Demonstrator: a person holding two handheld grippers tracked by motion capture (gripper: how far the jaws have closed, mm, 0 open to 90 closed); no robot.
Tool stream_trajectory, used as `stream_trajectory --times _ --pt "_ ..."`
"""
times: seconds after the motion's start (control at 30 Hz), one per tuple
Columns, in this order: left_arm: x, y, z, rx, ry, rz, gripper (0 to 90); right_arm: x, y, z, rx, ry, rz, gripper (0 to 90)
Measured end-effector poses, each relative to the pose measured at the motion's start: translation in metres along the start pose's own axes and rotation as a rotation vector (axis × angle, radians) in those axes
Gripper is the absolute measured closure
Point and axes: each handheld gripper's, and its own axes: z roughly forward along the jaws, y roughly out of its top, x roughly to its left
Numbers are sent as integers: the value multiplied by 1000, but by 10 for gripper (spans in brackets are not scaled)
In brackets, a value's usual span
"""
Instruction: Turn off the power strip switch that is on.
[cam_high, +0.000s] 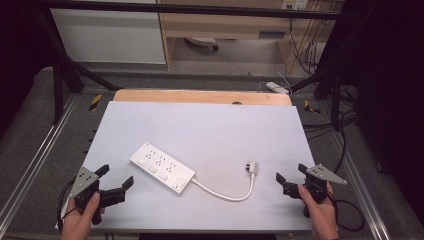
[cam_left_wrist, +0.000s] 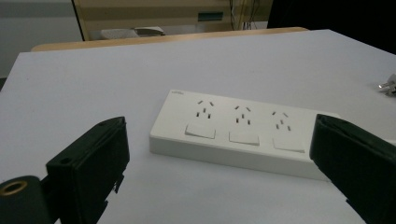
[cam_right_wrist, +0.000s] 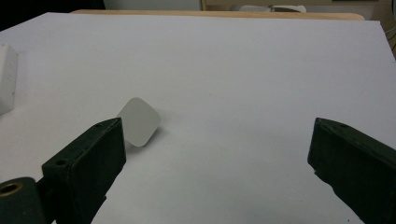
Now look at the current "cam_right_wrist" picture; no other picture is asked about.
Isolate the white box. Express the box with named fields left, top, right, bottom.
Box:
left=0, top=43, right=19, bottom=117

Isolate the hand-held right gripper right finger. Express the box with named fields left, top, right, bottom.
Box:
left=307, top=117, right=396, bottom=224

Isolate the white rounded square block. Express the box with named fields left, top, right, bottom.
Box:
left=116, top=97, right=162, bottom=147

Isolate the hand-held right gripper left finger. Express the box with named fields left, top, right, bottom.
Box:
left=41, top=117, right=127, bottom=224

